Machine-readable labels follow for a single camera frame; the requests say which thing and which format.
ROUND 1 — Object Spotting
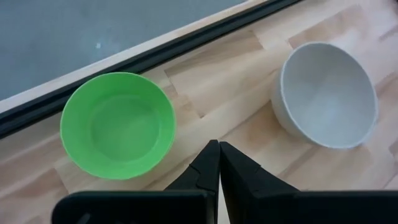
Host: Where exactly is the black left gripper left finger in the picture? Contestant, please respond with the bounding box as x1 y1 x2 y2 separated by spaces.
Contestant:
51 139 221 224

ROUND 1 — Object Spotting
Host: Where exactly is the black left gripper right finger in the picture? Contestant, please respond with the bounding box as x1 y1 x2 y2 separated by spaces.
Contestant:
220 141 398 224

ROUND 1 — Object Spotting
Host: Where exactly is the black aluminium table frame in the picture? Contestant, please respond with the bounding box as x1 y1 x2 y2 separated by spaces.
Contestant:
0 0 304 140

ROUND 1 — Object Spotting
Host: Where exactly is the green plastic bowl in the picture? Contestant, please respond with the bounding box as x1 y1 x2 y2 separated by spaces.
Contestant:
59 72 177 181

